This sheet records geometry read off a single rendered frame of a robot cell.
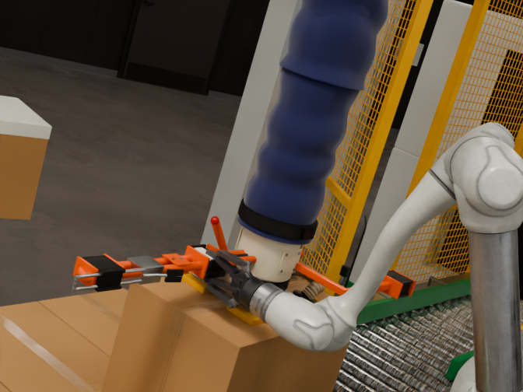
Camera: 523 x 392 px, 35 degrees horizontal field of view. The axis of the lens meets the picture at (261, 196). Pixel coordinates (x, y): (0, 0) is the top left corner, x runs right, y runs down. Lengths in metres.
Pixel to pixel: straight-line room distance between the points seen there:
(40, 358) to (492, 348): 1.39
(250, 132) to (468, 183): 2.14
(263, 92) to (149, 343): 1.70
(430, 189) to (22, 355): 1.36
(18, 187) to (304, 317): 1.75
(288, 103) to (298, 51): 0.14
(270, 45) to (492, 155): 2.12
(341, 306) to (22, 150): 1.69
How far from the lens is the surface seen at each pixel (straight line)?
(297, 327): 1.95
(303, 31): 2.17
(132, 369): 2.34
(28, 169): 3.40
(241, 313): 2.23
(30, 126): 3.34
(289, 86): 2.19
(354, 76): 2.19
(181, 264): 2.08
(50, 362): 2.64
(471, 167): 1.70
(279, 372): 2.31
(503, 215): 1.71
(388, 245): 1.95
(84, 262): 1.92
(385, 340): 3.51
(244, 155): 3.75
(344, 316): 2.07
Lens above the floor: 1.82
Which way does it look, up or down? 15 degrees down
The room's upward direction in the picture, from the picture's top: 17 degrees clockwise
